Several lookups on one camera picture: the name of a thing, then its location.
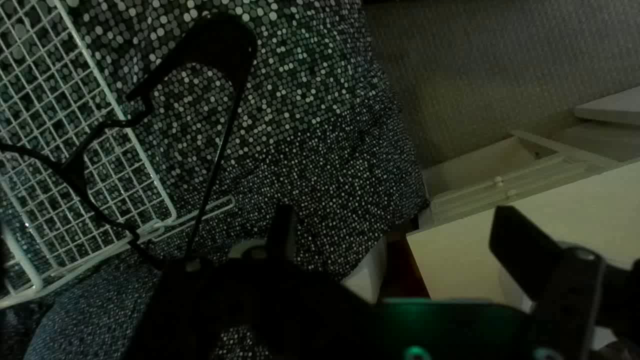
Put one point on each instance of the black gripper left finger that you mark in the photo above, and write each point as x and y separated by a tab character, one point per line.
281	242

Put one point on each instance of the dotted black white bedspread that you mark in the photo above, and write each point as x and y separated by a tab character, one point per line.
319	126

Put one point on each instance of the white wire shoe rack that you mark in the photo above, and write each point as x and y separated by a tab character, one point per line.
56	186

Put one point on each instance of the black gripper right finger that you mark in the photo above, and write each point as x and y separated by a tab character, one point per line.
562	283

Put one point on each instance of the black plastic clothes hanger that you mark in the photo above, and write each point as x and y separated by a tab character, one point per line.
220	42

